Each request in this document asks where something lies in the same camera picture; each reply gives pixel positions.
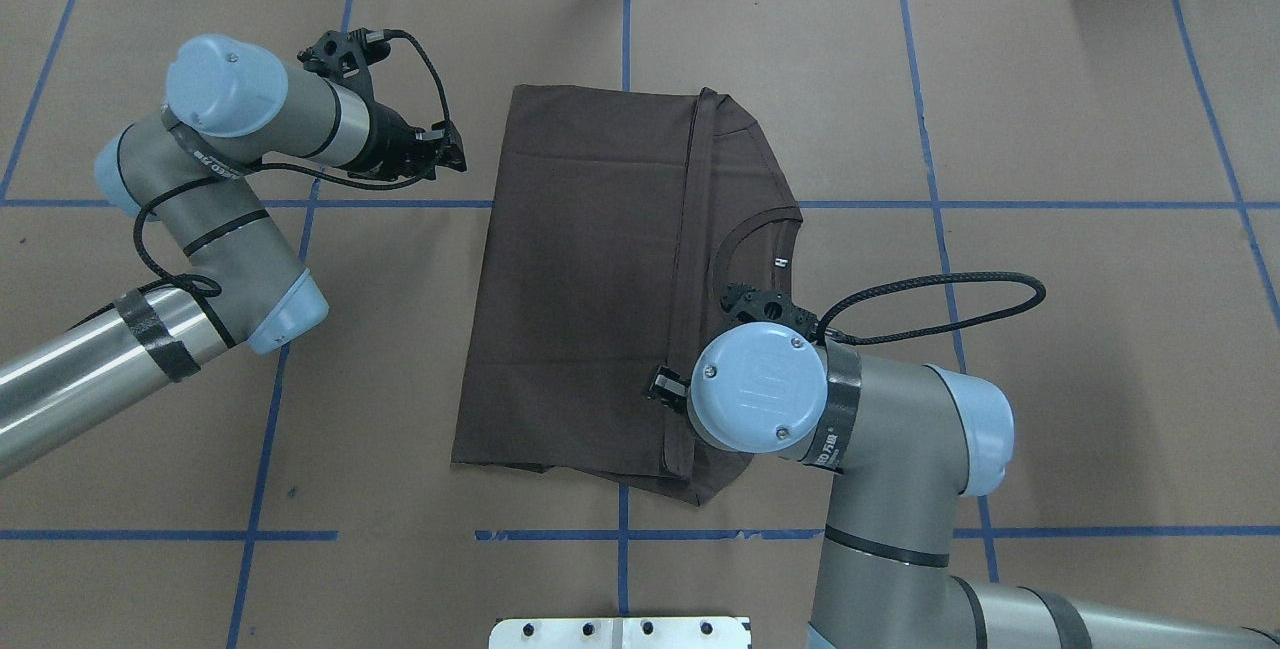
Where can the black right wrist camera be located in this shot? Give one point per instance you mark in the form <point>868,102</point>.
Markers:
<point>744,304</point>

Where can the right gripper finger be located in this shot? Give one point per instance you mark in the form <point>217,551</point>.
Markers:
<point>667,387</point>

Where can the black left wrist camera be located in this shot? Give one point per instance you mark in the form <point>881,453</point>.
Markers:
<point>341,55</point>

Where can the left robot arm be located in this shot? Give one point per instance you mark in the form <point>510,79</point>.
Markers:
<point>363,109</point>

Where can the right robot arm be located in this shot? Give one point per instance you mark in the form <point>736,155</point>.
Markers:
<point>905,443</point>

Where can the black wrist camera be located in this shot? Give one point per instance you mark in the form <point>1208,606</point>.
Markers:
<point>744,304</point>
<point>341,55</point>

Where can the dark brown t-shirt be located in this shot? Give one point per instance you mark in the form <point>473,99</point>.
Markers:
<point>618,220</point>

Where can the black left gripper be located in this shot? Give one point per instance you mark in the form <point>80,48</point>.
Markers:
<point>385,136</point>

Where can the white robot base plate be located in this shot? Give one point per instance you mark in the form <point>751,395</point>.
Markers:
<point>623,632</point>

